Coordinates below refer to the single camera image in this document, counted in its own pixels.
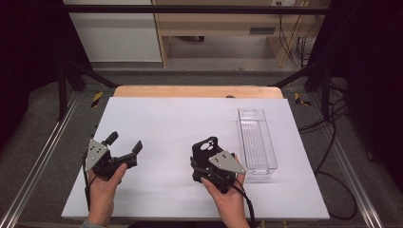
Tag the white cabinet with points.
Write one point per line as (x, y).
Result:
(117, 38)

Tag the white table cover sheet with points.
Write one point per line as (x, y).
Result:
(171, 117)

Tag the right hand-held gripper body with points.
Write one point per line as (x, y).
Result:
(226, 161)

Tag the black horizontal frame bar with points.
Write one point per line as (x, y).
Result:
(190, 9)

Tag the person's right hand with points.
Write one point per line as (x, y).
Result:
(231, 202)

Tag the person's left hand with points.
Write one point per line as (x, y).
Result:
(101, 193)

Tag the black metal stand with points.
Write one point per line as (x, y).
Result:
(62, 91)
(324, 88)

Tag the wooden desk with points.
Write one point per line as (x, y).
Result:
(218, 25)

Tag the aluminium floor rail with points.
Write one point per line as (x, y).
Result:
(351, 177)
(34, 167)

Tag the yellow black tape marker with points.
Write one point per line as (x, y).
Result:
(97, 99)
(299, 99)

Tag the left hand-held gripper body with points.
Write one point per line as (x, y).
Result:
(95, 155)

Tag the clear plastic tray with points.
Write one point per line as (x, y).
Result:
(255, 142)

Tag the black curtain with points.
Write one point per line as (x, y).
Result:
(28, 47)
(370, 63)

